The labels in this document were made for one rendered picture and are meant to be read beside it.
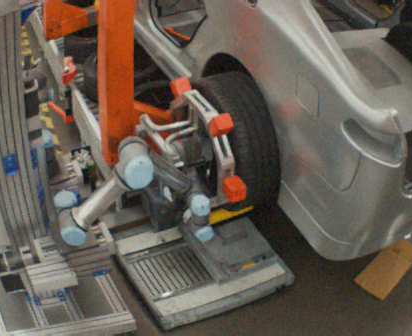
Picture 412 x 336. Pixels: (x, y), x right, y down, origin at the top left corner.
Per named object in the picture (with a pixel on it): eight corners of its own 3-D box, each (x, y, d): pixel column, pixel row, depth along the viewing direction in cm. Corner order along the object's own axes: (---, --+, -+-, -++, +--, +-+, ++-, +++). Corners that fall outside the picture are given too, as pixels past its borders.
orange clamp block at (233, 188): (236, 186, 328) (246, 198, 322) (220, 191, 325) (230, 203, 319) (237, 174, 324) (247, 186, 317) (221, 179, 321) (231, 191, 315)
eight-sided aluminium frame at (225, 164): (232, 225, 343) (236, 132, 308) (220, 229, 340) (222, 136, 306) (182, 159, 380) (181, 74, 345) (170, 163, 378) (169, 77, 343)
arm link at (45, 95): (47, 62, 293) (53, 86, 341) (28, 66, 292) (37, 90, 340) (46, 83, 292) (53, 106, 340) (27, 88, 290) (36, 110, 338)
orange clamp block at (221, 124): (228, 133, 319) (234, 126, 311) (212, 138, 316) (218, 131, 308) (222, 119, 320) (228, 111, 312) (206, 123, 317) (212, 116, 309)
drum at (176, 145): (213, 167, 344) (214, 143, 335) (172, 180, 336) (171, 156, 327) (200, 150, 353) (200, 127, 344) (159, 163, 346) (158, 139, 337)
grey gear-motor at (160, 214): (221, 222, 415) (222, 175, 393) (154, 244, 401) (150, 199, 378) (206, 203, 428) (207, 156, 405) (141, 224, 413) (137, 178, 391)
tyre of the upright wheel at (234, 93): (291, 111, 309) (220, 50, 356) (246, 123, 301) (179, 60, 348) (283, 222, 350) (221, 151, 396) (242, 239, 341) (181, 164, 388)
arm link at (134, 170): (69, 230, 291) (153, 150, 279) (76, 253, 280) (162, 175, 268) (52, 217, 283) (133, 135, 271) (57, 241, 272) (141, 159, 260)
